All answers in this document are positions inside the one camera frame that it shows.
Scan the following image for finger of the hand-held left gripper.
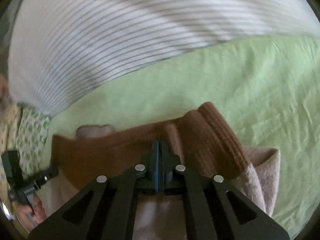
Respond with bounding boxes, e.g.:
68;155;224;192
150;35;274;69
34;165;60;188

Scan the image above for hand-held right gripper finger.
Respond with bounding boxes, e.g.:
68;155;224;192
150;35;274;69
159;140;290;240
27;140;159;240

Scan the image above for beige knit sweater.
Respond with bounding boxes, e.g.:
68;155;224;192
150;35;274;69
37;101;281;240

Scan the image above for person's left hand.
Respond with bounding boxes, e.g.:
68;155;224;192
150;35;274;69
14;194;47;231

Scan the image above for yellow printed cloth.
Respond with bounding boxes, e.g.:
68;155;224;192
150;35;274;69
0;103;24;207

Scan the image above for green checked cloth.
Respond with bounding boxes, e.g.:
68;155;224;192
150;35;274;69
12;103;52;179

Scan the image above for green bed sheet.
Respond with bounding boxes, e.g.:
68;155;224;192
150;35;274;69
47;35;320;237

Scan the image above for white striped pillow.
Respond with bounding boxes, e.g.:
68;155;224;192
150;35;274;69
7;0;320;117

